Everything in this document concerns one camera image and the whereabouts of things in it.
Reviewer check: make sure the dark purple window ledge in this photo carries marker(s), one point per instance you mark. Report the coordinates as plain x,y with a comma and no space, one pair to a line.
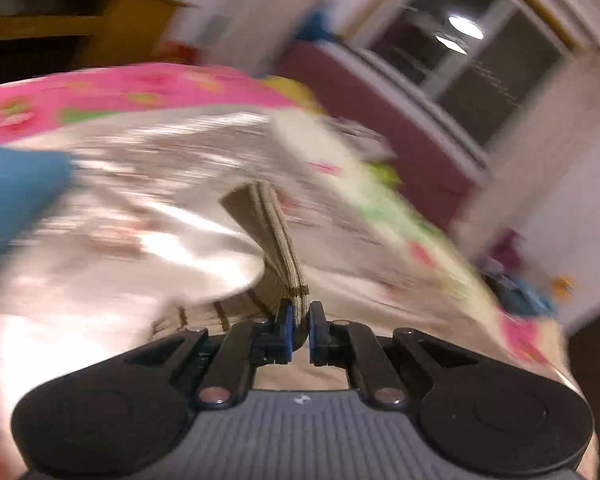
390,125

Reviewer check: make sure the beige striped knit sweater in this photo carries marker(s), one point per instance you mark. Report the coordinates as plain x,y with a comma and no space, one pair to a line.
275,240

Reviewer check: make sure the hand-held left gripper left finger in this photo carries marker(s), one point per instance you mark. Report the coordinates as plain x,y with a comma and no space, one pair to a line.
286,331

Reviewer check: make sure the wooden cabinet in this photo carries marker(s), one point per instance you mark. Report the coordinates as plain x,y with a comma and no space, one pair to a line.
130,25

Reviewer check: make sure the window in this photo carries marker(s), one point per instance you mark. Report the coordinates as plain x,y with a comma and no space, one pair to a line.
480,90

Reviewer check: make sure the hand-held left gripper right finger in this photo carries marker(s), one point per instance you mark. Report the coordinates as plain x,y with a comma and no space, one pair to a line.
313,332

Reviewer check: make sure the blue folded cloth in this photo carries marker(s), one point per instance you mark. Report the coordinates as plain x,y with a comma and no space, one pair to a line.
15,200

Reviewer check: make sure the dark blue cloth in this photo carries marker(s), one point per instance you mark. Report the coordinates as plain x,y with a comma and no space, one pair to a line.
520,295

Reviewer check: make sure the pink floral bed sheet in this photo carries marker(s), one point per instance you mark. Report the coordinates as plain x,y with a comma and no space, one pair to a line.
130,90

